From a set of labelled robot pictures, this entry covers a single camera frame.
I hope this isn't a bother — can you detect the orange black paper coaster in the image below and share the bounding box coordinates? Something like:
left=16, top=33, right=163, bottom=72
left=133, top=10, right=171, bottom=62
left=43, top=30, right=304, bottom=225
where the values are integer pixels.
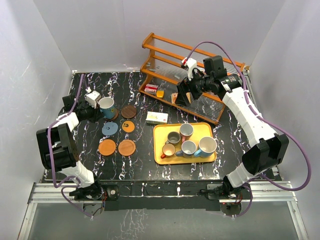
left=121, top=120, right=136, bottom=134

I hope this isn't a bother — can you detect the large blue mug back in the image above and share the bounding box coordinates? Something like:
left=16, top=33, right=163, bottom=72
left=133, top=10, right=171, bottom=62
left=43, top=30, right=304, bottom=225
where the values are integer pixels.
left=98, top=97, right=116, bottom=119

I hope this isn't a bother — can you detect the orange wooden shelf rack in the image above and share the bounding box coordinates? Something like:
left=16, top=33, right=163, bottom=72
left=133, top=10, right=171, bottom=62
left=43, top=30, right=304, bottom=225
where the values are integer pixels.
left=138, top=32, right=246, bottom=126

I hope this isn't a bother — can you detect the orange yellow small packet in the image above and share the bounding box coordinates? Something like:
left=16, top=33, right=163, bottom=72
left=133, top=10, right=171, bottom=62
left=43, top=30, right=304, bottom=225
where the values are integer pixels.
left=156, top=89, right=165, bottom=99

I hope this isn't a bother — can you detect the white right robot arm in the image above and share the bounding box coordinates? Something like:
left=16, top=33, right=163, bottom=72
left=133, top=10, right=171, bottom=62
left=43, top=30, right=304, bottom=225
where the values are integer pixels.
left=175, top=55, right=289, bottom=199

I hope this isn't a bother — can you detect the large blue mug front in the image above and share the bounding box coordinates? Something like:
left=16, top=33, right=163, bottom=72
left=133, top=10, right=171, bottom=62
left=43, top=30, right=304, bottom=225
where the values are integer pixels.
left=193, top=136, right=217, bottom=158

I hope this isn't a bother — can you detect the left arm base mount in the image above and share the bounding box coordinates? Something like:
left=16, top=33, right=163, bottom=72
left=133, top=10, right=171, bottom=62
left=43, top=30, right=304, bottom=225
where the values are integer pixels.
left=69, top=182, right=119, bottom=208

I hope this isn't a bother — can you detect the light wooden ridged coaster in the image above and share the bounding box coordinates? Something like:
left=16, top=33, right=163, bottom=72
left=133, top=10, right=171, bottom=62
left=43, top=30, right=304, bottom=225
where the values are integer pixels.
left=118, top=139, right=136, bottom=157

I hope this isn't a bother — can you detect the blue paper coaster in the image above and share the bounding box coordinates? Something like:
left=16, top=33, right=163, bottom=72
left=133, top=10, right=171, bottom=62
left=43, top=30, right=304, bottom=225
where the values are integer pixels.
left=102, top=122, right=119, bottom=136

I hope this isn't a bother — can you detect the orange snack package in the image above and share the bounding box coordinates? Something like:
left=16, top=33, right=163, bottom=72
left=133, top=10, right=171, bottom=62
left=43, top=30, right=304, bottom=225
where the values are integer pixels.
left=171, top=92, right=192, bottom=104

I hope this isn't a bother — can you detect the small red orange cup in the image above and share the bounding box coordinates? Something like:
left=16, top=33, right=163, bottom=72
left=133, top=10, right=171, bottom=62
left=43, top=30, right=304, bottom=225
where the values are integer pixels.
left=160, top=143, right=176, bottom=159

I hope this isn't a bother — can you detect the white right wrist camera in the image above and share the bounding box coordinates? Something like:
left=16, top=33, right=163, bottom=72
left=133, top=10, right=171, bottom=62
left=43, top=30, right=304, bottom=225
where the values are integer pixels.
left=180, top=57, right=197, bottom=81

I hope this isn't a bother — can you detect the pink grey mug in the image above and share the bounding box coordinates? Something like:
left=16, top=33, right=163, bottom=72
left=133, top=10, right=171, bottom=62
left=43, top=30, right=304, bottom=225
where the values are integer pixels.
left=179, top=123, right=194, bottom=143

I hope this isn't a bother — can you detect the large blue mug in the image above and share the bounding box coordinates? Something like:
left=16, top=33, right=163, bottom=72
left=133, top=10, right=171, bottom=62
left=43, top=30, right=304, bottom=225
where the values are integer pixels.
left=98, top=97, right=116, bottom=119
left=193, top=136, right=217, bottom=158

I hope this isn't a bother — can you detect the yellow serving tray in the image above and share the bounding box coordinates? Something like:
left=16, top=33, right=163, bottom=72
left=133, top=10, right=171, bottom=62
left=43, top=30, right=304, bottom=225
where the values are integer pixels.
left=153, top=122, right=217, bottom=165

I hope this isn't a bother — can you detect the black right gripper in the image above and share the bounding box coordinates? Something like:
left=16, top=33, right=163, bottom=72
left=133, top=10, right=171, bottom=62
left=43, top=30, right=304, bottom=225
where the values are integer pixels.
left=174, top=67, right=213, bottom=107

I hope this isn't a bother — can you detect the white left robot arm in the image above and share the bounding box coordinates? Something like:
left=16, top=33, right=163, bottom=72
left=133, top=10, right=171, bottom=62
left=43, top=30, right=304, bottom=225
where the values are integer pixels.
left=36, top=91, right=104, bottom=200

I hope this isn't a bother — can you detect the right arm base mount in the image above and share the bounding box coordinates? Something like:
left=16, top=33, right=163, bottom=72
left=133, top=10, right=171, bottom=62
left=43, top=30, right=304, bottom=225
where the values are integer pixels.
left=199, top=175, right=253, bottom=208

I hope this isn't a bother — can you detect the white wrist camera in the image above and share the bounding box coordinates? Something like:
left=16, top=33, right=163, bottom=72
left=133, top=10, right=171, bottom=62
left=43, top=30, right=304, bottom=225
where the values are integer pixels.
left=180, top=57, right=197, bottom=81
left=85, top=90, right=102, bottom=109

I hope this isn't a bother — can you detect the dark walnut coaster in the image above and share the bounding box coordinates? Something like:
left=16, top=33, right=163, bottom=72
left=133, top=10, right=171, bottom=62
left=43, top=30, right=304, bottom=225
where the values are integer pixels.
left=120, top=105, right=137, bottom=119
left=103, top=108, right=119, bottom=122

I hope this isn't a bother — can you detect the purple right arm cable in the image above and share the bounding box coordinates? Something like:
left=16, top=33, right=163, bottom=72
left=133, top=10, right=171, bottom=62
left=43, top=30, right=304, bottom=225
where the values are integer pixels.
left=183, top=41, right=313, bottom=218

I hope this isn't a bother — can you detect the small grey green cup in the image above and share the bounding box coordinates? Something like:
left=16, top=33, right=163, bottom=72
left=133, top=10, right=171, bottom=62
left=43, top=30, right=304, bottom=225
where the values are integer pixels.
left=165, top=131, right=181, bottom=146

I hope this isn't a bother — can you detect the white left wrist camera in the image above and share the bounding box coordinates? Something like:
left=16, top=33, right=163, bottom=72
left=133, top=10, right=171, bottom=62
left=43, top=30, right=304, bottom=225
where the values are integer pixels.
left=85, top=90, right=102, bottom=109

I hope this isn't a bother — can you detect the plain orange wooden coaster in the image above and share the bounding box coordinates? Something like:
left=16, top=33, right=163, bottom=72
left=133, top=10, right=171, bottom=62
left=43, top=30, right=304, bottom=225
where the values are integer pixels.
left=98, top=139, right=116, bottom=156

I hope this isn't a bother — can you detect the red white small box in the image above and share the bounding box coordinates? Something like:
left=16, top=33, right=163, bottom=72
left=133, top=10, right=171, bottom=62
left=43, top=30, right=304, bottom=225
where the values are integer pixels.
left=144, top=84, right=159, bottom=95

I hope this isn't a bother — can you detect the white yellow carton box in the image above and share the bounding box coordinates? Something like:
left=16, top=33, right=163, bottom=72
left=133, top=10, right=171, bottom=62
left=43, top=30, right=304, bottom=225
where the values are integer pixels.
left=145, top=111, right=168, bottom=125

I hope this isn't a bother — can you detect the grey blue speckled mug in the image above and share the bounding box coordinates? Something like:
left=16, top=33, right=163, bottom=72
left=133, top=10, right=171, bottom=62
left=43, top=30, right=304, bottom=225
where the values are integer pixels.
left=175, top=140, right=197, bottom=158

